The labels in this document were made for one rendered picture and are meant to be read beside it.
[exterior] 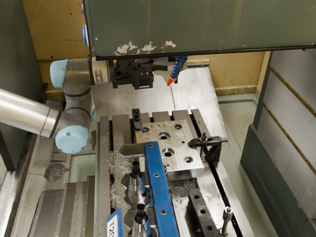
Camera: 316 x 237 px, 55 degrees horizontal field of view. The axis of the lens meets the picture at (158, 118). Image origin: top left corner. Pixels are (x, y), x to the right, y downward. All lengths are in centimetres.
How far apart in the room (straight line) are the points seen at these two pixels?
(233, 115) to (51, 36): 125
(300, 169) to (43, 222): 100
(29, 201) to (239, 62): 153
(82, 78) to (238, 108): 152
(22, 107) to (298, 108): 85
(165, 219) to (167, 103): 125
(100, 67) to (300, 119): 68
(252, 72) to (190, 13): 179
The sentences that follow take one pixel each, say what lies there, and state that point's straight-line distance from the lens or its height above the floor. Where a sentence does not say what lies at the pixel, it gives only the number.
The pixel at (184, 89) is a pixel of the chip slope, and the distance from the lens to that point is 193.
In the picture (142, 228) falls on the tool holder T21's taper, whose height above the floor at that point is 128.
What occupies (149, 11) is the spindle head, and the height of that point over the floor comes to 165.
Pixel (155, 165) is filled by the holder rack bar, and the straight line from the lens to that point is 78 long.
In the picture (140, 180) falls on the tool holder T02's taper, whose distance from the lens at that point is 67.
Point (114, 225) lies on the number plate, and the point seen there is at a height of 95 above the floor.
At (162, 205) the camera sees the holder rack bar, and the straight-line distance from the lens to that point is 70.
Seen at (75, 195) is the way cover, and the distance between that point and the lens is 141.
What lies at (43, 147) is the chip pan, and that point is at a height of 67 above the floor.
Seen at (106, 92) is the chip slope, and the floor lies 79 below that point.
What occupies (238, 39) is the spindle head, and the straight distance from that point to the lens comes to 51.
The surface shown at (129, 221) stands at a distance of 69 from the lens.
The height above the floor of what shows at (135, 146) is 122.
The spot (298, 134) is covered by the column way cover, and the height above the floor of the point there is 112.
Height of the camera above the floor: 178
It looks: 37 degrees down
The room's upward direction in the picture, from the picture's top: 1 degrees clockwise
